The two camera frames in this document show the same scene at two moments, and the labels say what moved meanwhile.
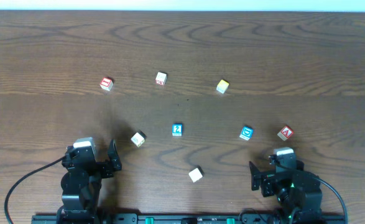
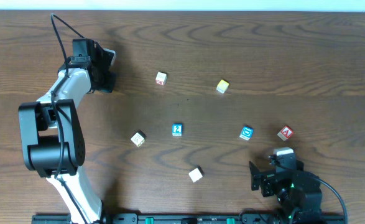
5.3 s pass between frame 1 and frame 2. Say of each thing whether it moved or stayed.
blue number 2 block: stayed
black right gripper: stayed
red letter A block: stayed
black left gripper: moved
